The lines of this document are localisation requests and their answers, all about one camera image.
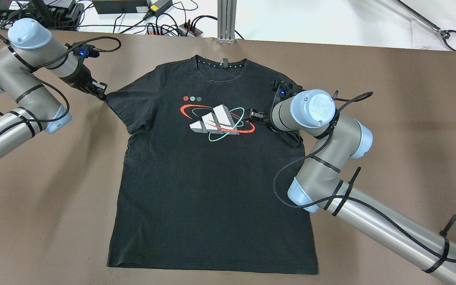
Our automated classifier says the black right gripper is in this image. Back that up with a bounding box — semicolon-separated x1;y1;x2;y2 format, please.
246;107;277;131

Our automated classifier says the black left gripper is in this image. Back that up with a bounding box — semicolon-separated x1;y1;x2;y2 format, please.
60;65;108;101

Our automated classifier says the black printed t-shirt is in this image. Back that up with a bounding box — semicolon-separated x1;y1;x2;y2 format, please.
106;55;318;275

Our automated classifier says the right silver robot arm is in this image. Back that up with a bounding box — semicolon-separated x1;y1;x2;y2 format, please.
243;88;456;285

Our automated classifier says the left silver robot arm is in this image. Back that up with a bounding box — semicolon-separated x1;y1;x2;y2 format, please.
0;18;107;158

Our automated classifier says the black power adapter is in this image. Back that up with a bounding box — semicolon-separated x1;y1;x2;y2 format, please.
149;0;173;15

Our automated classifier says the black power strip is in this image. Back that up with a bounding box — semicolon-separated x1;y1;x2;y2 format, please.
144;23;204;38

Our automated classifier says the aluminium frame profile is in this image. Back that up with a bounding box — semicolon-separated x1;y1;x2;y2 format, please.
217;0;237;45

